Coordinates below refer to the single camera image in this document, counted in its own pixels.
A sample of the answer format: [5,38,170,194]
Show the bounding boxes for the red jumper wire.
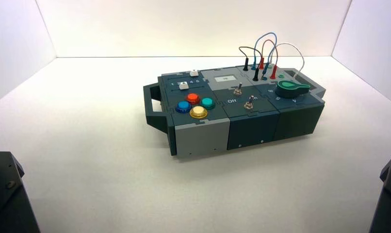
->
[258,39,279,80]

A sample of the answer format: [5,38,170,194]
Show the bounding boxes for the yellow push button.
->
[189,105,208,119]

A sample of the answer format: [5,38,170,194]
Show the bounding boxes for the blue push button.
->
[175,100,193,114]

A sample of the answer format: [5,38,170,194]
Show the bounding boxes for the green push button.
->
[200,97,216,110]

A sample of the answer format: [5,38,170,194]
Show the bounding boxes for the dark teal grey task board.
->
[143,66,327,158]

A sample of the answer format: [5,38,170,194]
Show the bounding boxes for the white label numbered 78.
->
[214,75,237,83]

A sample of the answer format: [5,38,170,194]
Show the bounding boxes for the green rotary knob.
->
[275,80,311,99]

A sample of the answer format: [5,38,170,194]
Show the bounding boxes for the black jumper wire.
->
[238,46,263,82]

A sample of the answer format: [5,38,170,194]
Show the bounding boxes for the blue jumper wire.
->
[250,32,278,81]

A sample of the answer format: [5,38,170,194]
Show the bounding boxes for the white jumper wire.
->
[268,42,306,81]

